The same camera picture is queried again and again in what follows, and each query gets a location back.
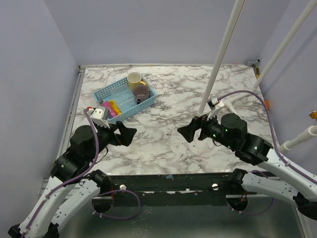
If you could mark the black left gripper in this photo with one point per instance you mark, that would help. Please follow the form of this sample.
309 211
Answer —
117 134

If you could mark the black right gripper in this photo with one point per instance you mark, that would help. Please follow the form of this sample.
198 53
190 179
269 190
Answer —
202 128

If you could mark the light blue plastic basket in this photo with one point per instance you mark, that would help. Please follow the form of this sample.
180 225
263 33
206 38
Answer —
129 109

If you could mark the purple grey mug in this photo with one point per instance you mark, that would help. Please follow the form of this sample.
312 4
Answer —
140 93

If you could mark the clear textured glass tray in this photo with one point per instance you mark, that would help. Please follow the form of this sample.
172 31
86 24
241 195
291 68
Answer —
163 85

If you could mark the yellow ceramic mug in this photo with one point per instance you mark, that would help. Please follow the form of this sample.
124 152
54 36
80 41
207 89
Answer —
134 79

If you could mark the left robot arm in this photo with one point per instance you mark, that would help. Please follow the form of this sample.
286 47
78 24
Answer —
53 210

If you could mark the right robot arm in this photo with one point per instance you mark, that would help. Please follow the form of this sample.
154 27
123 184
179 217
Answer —
296 185

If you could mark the yellow toothpaste tube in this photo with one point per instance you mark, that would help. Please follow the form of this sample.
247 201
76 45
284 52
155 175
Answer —
115 107

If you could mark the pink toothpaste tube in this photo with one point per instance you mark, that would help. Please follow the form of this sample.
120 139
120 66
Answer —
112 113

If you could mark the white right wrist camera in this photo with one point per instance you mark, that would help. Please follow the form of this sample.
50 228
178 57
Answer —
216 106

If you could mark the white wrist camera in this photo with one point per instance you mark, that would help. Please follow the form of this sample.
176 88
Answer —
99 116
216 106

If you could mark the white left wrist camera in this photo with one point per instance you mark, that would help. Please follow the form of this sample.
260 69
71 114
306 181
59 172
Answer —
99 116

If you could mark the aluminium table edge rail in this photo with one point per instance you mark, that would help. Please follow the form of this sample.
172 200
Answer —
71 113

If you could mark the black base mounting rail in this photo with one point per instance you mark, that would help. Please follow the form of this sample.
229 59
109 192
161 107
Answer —
171 190

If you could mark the white pvc pipe frame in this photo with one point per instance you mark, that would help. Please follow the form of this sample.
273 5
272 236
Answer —
308 133

